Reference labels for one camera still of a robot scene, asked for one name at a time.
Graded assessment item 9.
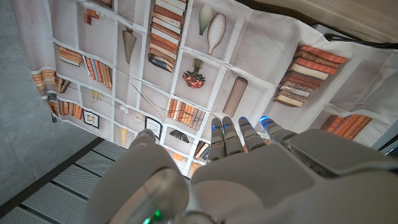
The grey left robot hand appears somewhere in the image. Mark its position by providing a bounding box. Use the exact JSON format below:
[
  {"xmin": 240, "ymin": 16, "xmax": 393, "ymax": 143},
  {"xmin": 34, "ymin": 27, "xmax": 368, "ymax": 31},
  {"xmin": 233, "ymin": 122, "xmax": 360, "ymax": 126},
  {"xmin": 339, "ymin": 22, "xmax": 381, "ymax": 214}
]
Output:
[{"xmin": 82, "ymin": 115, "xmax": 398, "ymax": 224}]

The printed bookshelf backdrop cloth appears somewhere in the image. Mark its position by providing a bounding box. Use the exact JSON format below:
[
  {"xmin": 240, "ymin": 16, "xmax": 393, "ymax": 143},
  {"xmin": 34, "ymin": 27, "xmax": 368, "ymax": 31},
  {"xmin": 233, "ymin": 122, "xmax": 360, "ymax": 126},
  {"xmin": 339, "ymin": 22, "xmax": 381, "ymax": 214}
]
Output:
[{"xmin": 12, "ymin": 0, "xmax": 398, "ymax": 179}]

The black cable under backdrop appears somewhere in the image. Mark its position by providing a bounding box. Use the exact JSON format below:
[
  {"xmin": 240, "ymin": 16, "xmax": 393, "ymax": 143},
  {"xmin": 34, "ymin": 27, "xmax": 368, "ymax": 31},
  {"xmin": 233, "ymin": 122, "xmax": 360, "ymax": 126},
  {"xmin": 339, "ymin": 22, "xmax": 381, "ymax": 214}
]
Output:
[{"xmin": 323, "ymin": 32, "xmax": 398, "ymax": 50}]

